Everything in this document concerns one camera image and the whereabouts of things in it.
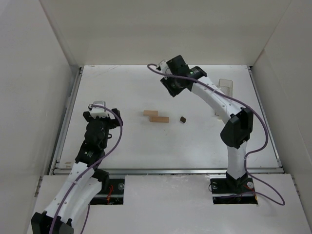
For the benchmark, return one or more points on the large light wood block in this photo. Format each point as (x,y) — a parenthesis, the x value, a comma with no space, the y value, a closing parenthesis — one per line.
(158,119)

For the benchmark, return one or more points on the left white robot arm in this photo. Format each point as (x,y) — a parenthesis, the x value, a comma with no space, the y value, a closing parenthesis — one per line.
(85,179)

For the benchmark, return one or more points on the aluminium right rail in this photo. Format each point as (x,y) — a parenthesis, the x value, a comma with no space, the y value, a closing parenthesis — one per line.
(272,143)

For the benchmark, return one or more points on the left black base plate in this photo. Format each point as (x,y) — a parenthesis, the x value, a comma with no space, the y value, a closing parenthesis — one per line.
(111,194)

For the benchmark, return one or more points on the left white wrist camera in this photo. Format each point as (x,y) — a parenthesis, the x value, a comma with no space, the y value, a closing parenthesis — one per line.
(96,109)

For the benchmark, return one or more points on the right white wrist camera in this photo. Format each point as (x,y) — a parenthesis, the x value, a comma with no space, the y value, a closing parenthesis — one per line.
(162,66)

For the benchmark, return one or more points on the aluminium front rail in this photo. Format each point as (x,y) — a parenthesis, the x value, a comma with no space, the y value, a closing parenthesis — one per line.
(278,170)

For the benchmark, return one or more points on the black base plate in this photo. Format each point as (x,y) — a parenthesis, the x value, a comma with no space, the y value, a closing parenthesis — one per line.
(111,194)
(224,192)

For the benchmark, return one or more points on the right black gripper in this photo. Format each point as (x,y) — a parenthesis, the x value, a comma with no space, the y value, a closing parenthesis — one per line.
(167,88)

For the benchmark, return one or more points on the aluminium left rail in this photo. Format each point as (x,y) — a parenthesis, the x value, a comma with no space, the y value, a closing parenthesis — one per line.
(64,123)

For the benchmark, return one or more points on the dark brown small block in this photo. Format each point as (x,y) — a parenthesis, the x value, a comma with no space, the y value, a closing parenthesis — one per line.
(183,119)

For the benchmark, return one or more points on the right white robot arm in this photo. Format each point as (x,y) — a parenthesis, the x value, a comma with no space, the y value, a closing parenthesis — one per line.
(237,119)

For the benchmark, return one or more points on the aluminium rail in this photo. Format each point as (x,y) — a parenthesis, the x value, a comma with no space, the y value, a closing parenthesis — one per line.
(278,170)
(64,123)
(272,143)

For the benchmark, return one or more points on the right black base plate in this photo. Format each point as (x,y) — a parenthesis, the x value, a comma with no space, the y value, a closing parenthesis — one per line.
(224,192)

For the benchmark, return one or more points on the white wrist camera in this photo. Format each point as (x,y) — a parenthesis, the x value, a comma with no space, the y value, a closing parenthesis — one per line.
(96,109)
(162,66)

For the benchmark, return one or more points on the clear plastic box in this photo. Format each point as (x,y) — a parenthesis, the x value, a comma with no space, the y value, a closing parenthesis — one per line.
(226,86)

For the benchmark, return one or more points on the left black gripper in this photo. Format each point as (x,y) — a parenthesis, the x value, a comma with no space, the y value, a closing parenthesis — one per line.
(114,121)

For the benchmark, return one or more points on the thin wood block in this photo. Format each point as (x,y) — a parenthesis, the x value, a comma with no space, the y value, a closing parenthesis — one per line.
(150,113)

